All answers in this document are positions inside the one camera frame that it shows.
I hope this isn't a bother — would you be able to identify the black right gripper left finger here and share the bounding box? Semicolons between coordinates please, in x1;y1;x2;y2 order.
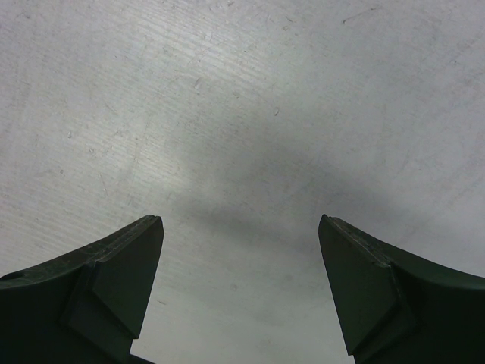
1;215;164;363

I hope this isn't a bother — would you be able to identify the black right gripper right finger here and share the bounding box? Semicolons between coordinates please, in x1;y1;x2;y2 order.
318;215;484;363

